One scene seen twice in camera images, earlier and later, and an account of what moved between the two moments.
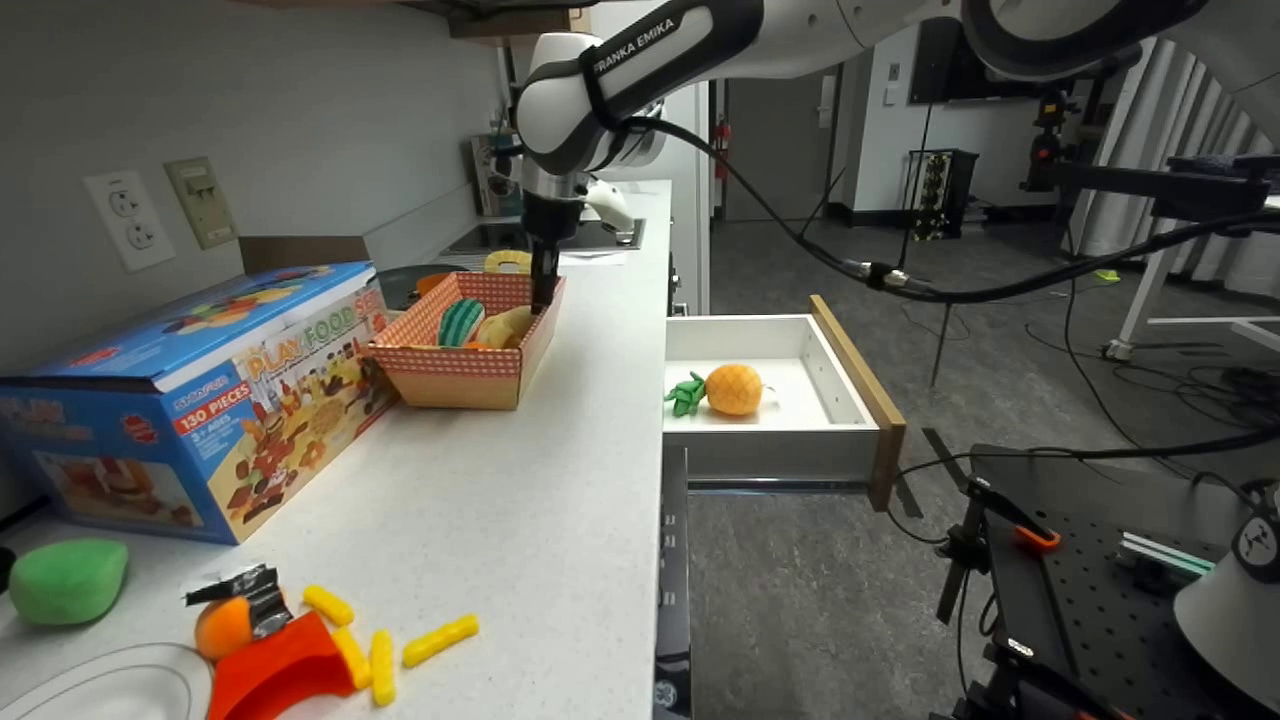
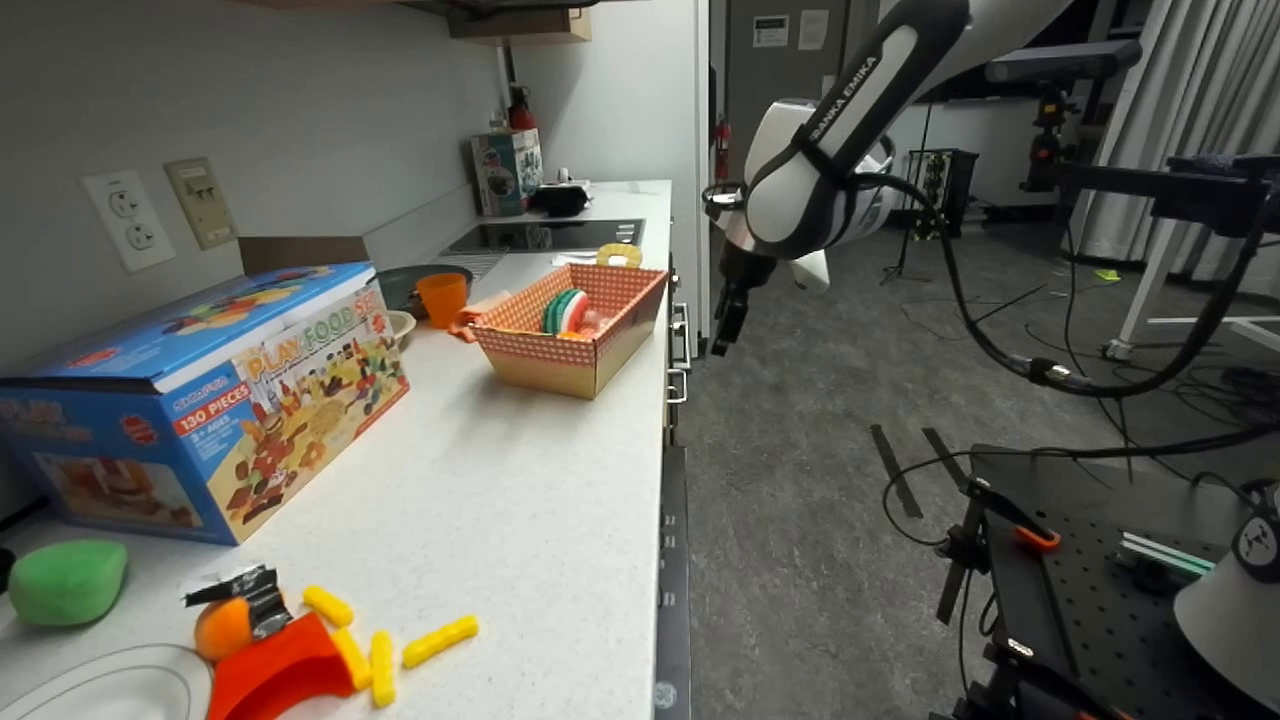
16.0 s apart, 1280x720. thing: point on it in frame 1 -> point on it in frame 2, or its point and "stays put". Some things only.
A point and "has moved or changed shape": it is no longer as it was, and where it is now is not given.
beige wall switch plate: (202, 203) stays put
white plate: (134, 682) stays put
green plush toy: (71, 580) stays put
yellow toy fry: (331, 607) stays put
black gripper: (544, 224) -> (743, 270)
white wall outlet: (134, 221) stays put
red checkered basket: (467, 344) -> (574, 333)
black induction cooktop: (508, 235) stays put
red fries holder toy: (279, 670) stays put
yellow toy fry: (437, 642) stays put
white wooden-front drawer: (777, 396) has moved or changed shape
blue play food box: (202, 410) stays put
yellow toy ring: (508, 254) -> (619, 250)
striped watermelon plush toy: (461, 320) -> (567, 313)
